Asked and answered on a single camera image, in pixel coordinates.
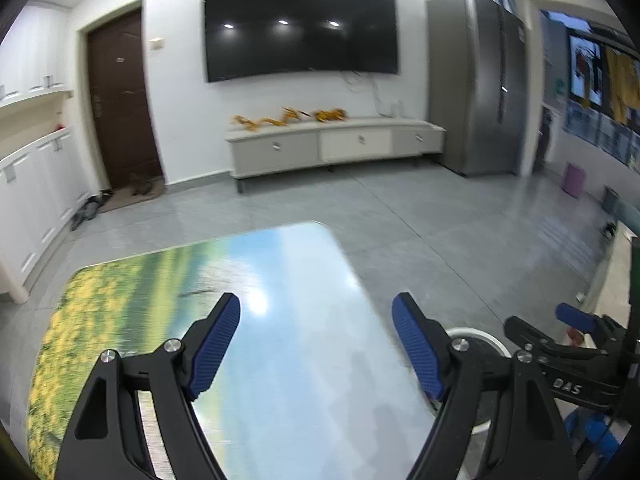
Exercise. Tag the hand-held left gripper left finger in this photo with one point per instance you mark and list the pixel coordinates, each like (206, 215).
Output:
(215, 345)

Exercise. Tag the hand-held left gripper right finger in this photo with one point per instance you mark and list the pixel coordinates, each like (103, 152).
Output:
(417, 345)

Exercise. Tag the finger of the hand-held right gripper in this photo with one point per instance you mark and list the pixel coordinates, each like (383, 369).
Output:
(575, 316)
(540, 342)

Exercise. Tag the white round trash can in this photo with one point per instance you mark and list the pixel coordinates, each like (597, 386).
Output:
(475, 345)

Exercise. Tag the person's right hand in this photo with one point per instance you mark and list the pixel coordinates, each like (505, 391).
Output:
(592, 435)

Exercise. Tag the small black object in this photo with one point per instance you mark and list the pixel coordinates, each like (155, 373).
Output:
(610, 228)

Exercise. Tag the grey waste bin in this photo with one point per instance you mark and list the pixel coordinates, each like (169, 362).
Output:
(610, 201)

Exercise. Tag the purple stool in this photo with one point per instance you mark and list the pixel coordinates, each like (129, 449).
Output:
(574, 180)

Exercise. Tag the brown door mat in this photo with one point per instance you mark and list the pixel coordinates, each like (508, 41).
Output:
(120, 197)

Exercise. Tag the brown shoes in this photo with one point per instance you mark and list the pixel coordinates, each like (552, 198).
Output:
(141, 185)

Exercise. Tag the dark upright bag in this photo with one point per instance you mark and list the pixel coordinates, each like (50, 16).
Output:
(543, 142)

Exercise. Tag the dark slippers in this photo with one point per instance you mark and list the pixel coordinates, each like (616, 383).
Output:
(90, 210)

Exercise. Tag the grey and white television cabinet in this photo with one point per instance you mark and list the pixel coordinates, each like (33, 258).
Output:
(335, 145)

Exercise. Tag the golden dragon figurine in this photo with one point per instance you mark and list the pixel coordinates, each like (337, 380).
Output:
(270, 120)

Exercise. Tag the yellow hanging garment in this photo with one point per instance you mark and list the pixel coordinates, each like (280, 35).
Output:
(622, 85)

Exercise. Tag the white jar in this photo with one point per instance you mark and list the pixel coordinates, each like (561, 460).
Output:
(395, 108)

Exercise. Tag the dark hanging garments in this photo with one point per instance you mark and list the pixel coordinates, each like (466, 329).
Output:
(587, 77)

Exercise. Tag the golden tiger figurine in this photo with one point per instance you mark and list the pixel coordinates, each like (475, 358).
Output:
(331, 115)

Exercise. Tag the silver refrigerator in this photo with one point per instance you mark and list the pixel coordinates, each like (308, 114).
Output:
(475, 80)

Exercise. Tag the dark brown door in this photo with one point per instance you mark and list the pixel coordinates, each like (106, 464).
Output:
(125, 100)

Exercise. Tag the white wall cabinet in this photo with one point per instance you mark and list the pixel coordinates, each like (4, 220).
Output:
(35, 200)

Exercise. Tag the beige wall switch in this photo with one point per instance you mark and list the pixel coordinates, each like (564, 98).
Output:
(157, 43)

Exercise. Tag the black wall television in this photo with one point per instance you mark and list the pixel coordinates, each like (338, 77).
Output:
(300, 25)

